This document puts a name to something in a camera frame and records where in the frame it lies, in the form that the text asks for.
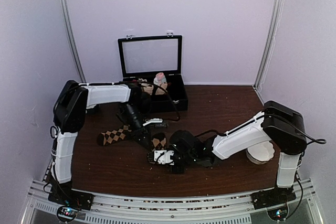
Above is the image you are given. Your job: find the black box with glass lid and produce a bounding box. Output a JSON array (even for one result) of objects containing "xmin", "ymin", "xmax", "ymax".
[{"xmin": 118, "ymin": 35, "xmax": 188, "ymax": 113}]

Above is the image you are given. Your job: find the aluminium right corner post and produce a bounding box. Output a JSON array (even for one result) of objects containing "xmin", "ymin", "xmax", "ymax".
[{"xmin": 254, "ymin": 0, "xmax": 284, "ymax": 92}]

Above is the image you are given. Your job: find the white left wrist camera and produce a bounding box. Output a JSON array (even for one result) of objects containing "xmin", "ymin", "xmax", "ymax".
[{"xmin": 143, "ymin": 118, "xmax": 163, "ymax": 126}]

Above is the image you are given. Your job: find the pink teal white rolled sock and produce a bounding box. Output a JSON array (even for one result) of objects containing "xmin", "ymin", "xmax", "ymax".
[{"xmin": 153, "ymin": 72, "xmax": 167, "ymax": 86}]

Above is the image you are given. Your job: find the aluminium left corner post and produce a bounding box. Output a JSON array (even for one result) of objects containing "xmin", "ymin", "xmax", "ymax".
[{"xmin": 60, "ymin": 0, "xmax": 87, "ymax": 83}]

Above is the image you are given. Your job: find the aluminium corner post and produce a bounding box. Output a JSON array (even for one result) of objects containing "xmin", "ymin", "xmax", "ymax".
[
  {"xmin": 60, "ymin": 0, "xmax": 87, "ymax": 83},
  {"xmin": 254, "ymin": 0, "xmax": 284, "ymax": 92}
]

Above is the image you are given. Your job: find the beige rolled sock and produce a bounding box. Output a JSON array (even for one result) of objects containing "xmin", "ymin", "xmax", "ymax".
[{"xmin": 155, "ymin": 83, "xmax": 168, "ymax": 95}]

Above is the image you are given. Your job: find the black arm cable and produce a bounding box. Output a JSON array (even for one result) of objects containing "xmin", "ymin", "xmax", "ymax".
[{"xmin": 146, "ymin": 82, "xmax": 182, "ymax": 122}]

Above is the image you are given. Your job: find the brown tan argyle sock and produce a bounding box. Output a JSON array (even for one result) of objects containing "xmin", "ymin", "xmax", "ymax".
[
  {"xmin": 151, "ymin": 132, "xmax": 166, "ymax": 151},
  {"xmin": 97, "ymin": 125, "xmax": 131, "ymax": 146}
]

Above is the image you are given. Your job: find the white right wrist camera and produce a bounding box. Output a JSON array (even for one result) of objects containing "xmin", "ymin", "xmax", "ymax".
[{"xmin": 154, "ymin": 150, "xmax": 174, "ymax": 165}]

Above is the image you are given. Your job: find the white scalloped bowl right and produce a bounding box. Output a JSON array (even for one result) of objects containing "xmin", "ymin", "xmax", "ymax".
[{"xmin": 246, "ymin": 141, "xmax": 275, "ymax": 165}]

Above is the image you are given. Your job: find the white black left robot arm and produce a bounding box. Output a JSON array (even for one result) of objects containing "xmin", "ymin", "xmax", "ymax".
[{"xmin": 47, "ymin": 80, "xmax": 151, "ymax": 209}]

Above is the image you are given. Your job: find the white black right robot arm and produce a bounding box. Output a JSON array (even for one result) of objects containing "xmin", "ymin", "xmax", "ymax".
[{"xmin": 147, "ymin": 101, "xmax": 326, "ymax": 209}]

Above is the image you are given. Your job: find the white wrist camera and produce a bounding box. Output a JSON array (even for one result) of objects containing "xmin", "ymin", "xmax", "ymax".
[
  {"xmin": 154, "ymin": 150, "xmax": 174, "ymax": 165},
  {"xmin": 143, "ymin": 118, "xmax": 163, "ymax": 126}
]

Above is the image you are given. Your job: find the aluminium front rail frame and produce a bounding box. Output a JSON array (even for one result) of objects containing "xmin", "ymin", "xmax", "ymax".
[{"xmin": 18, "ymin": 179, "xmax": 327, "ymax": 223}]

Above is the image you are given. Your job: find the cream rolled sock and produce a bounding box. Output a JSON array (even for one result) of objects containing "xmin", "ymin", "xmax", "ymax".
[{"xmin": 137, "ymin": 78, "xmax": 154, "ymax": 95}]

